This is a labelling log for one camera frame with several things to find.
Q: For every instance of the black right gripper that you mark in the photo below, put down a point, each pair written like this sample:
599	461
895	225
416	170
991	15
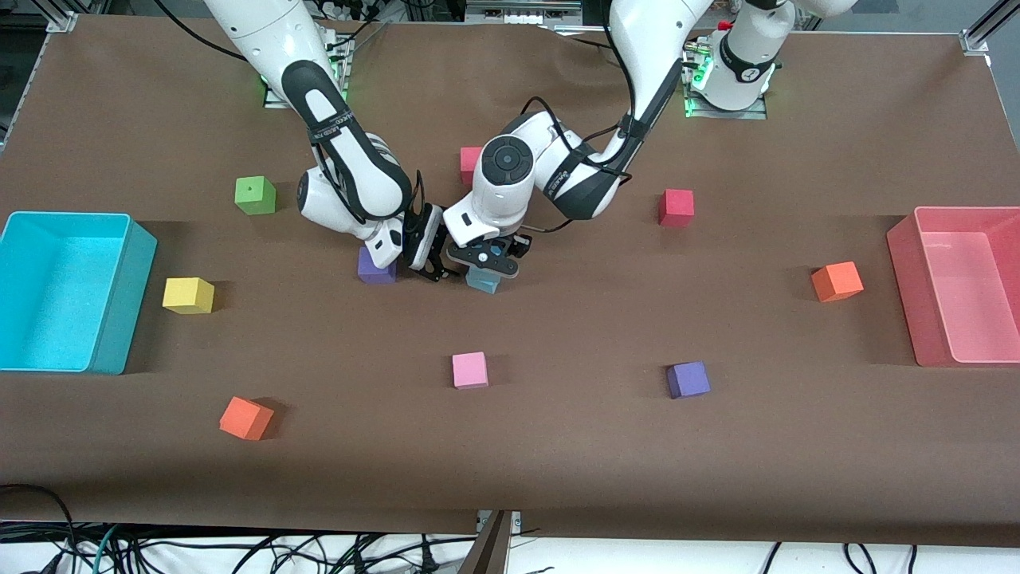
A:
421	237

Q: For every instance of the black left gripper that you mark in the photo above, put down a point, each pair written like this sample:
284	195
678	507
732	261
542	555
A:
516	242

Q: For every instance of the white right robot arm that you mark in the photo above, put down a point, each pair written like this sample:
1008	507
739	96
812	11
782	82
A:
319	104

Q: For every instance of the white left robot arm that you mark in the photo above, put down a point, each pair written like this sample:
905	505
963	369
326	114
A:
506	163

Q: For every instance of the purple foam block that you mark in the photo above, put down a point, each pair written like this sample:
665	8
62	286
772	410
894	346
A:
688	380
370	273

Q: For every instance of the pink foam block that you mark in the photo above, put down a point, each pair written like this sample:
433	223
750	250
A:
470	371

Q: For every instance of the red foam block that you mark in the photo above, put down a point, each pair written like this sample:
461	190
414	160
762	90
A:
676	208
468	163

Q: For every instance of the green foam block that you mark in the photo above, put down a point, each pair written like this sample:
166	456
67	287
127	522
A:
255	195

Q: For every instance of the brown paper table cover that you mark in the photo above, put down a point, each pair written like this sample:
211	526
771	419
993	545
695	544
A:
558	454

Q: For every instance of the orange foam block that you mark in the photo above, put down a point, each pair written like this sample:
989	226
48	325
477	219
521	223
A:
837	281
246	418

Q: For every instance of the yellow foam block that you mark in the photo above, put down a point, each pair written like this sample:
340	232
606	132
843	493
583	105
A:
188	295

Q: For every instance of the white power strip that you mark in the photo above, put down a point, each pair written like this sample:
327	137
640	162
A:
518	12

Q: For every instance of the cyan plastic bin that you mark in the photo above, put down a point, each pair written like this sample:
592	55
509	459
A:
56	303

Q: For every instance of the pink plastic bin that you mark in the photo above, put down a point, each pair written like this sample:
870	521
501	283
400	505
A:
956	295

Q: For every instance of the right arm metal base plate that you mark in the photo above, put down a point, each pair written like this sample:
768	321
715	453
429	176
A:
344	60

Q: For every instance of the metal table bracket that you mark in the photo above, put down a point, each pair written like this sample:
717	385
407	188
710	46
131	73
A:
514	522

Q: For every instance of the dark mount pole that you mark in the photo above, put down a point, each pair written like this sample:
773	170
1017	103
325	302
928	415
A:
488	554

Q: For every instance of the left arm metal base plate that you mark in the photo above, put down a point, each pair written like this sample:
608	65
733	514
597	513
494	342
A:
761	112

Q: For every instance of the aluminium frame profile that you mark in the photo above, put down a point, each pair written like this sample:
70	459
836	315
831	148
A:
976	28

